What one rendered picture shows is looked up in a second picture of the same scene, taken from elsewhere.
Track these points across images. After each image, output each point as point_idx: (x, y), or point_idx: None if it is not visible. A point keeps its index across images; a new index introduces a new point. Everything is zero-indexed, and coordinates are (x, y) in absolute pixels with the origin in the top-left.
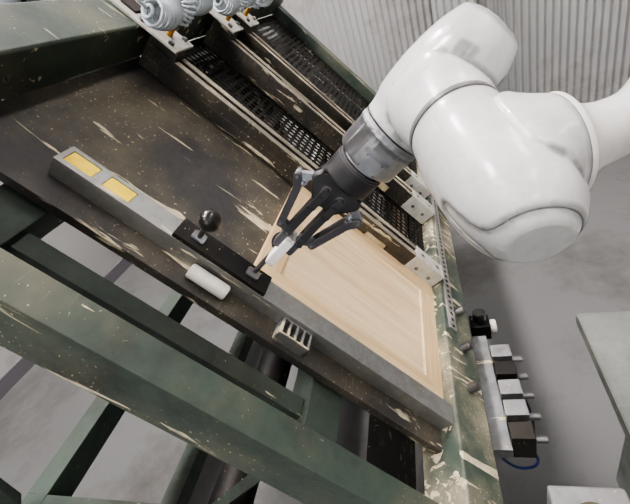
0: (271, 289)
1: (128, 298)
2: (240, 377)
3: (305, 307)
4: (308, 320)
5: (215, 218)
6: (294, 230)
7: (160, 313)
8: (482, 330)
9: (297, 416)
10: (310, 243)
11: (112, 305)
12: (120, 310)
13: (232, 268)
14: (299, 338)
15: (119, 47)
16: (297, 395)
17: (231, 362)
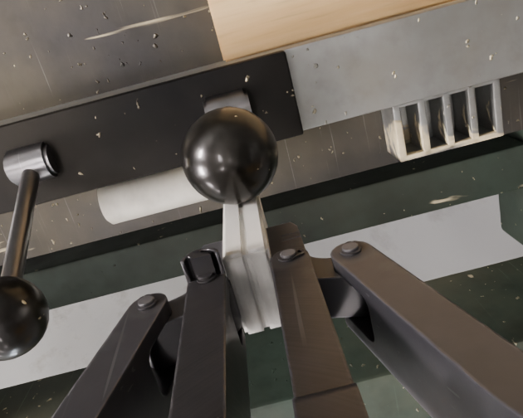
0: (308, 78)
1: (92, 269)
2: (369, 221)
3: (440, 21)
4: (468, 60)
5: (7, 350)
6: (246, 362)
7: (154, 245)
8: None
9: (522, 187)
10: (353, 330)
11: (90, 298)
12: (106, 294)
13: (174, 155)
14: (461, 108)
15: None
16: (506, 151)
17: (334, 211)
